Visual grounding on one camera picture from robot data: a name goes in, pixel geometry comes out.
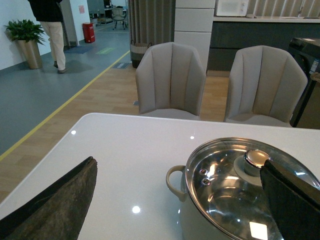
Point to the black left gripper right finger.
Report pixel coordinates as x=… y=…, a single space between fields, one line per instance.
x=294 y=204

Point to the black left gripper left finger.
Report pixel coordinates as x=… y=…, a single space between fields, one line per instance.
x=59 y=211

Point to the glass pot lid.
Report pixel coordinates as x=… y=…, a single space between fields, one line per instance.
x=225 y=180

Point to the cream electric cooking pot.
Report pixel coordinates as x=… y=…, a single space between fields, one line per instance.
x=200 y=220

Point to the beige chair right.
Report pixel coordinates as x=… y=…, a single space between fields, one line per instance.
x=264 y=87

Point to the beige chair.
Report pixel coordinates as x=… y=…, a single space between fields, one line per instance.
x=170 y=81
x=264 y=87

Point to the beige chair left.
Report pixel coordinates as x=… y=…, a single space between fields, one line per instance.
x=170 y=81

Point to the green potted plant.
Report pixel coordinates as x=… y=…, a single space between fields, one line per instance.
x=27 y=35

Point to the woven laundry basket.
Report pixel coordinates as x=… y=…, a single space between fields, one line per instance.
x=137 y=51

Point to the dark kitchen counter cabinet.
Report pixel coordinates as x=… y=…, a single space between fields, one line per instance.
x=227 y=37

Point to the red bin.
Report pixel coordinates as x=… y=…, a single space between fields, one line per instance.
x=88 y=32

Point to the walking person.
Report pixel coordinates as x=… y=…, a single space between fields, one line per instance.
x=49 y=14

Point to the white microwave oven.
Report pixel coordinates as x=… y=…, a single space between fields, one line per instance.
x=232 y=8

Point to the grey office chair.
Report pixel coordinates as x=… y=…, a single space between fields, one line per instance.
x=118 y=15

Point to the white pillar cabinet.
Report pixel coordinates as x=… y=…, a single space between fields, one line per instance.
x=193 y=25

